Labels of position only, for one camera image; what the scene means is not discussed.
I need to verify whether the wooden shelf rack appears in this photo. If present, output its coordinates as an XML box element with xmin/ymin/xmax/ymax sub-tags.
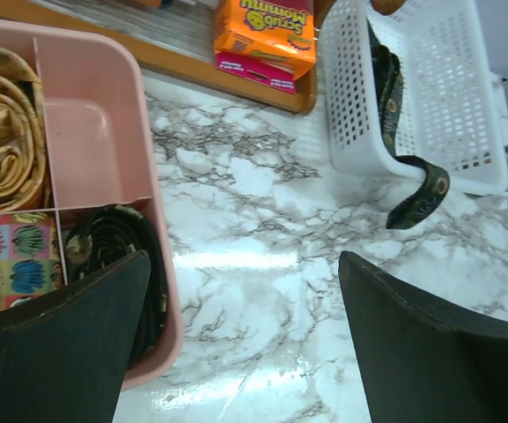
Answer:
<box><xmin>0</xmin><ymin>1</ymin><xmax>318</xmax><ymax>115</ymax></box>

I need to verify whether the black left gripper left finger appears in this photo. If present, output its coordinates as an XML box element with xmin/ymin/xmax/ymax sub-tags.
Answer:
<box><xmin>0</xmin><ymin>251</ymin><xmax>151</xmax><ymax>422</ymax></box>

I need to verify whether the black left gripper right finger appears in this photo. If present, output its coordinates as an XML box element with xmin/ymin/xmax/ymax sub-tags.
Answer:
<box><xmin>338</xmin><ymin>251</ymin><xmax>508</xmax><ymax>422</ymax></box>

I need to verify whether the pink divided organizer box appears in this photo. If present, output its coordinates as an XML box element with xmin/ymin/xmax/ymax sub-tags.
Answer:
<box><xmin>0</xmin><ymin>19</ymin><xmax>183</xmax><ymax>390</ymax></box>

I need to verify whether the white plastic basket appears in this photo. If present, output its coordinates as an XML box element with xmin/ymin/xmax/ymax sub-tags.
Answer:
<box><xmin>317</xmin><ymin>1</ymin><xmax>508</xmax><ymax>196</ymax></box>

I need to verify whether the dark green nature-print tie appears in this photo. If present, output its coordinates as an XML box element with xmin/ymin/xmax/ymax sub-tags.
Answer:
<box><xmin>367</xmin><ymin>26</ymin><xmax>451</xmax><ymax>230</ymax></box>

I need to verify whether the rolled black patterned tie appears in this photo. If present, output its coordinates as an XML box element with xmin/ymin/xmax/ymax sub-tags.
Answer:
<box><xmin>63</xmin><ymin>204</ymin><xmax>168</xmax><ymax>366</ymax></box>

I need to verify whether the rolled gold tie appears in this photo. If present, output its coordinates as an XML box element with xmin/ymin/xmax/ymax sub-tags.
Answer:
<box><xmin>0</xmin><ymin>47</ymin><xmax>52</xmax><ymax>212</ymax></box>

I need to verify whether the orange Scrub Mommy box bottom right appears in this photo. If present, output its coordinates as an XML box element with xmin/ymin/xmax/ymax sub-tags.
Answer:
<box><xmin>214</xmin><ymin>0</ymin><xmax>316</xmax><ymax>94</ymax></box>

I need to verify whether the rolled colourful pop-art tie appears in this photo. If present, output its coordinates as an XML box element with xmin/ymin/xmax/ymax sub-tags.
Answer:
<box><xmin>0</xmin><ymin>211</ymin><xmax>64</xmax><ymax>311</ymax></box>

